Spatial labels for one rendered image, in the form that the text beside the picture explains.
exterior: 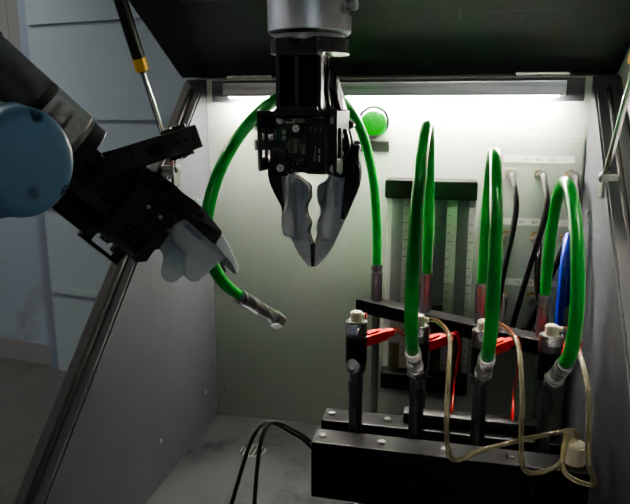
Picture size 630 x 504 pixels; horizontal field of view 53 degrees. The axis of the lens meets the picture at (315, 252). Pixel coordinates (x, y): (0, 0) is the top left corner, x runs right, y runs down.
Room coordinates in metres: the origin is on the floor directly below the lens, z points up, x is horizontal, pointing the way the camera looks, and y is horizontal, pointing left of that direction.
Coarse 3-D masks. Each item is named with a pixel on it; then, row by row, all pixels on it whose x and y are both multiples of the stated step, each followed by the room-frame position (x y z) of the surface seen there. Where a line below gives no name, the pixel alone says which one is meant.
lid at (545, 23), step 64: (192, 0) 0.98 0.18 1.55; (256, 0) 0.96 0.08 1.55; (384, 0) 0.93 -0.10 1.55; (448, 0) 0.92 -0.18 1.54; (512, 0) 0.90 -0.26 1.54; (576, 0) 0.89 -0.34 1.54; (192, 64) 1.13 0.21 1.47; (256, 64) 1.11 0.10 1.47; (384, 64) 1.06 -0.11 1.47; (448, 64) 1.04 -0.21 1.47; (512, 64) 1.03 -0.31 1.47; (576, 64) 1.01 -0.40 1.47
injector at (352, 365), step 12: (348, 324) 0.78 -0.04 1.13; (360, 324) 0.78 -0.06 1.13; (348, 336) 0.78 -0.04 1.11; (360, 336) 0.78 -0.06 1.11; (348, 348) 0.78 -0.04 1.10; (360, 348) 0.78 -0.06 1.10; (348, 360) 0.76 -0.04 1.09; (360, 360) 0.78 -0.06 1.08; (348, 372) 0.79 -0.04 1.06; (360, 372) 0.78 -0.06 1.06; (348, 384) 0.79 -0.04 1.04; (360, 384) 0.78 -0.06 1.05; (360, 396) 0.78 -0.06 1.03; (360, 408) 0.78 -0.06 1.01; (360, 420) 0.78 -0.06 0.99; (360, 432) 0.78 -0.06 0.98
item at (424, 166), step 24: (432, 144) 0.86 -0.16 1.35; (432, 168) 0.89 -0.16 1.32; (432, 192) 0.91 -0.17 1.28; (432, 216) 0.92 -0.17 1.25; (408, 240) 0.63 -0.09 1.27; (432, 240) 0.92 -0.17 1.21; (408, 264) 0.62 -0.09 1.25; (408, 288) 0.62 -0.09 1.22; (408, 312) 0.62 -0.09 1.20; (408, 336) 0.63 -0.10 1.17; (408, 360) 0.67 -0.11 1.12
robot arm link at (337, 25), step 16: (272, 0) 0.58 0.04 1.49; (288, 0) 0.57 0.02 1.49; (304, 0) 0.57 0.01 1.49; (320, 0) 0.57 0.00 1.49; (336, 0) 0.57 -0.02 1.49; (352, 0) 0.59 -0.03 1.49; (272, 16) 0.58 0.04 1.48; (288, 16) 0.57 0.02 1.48; (304, 16) 0.57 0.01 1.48; (320, 16) 0.57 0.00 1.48; (336, 16) 0.57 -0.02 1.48; (272, 32) 0.59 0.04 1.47; (288, 32) 0.58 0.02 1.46; (304, 32) 0.57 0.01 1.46; (320, 32) 0.57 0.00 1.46; (336, 32) 0.58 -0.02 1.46
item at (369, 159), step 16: (272, 96) 0.77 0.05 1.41; (256, 112) 0.74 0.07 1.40; (352, 112) 0.91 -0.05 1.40; (240, 128) 0.72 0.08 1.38; (240, 144) 0.72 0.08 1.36; (368, 144) 0.95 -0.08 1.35; (224, 160) 0.70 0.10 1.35; (368, 160) 0.95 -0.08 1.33; (368, 176) 0.97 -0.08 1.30; (208, 192) 0.68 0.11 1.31; (208, 208) 0.68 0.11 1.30; (224, 288) 0.69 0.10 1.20
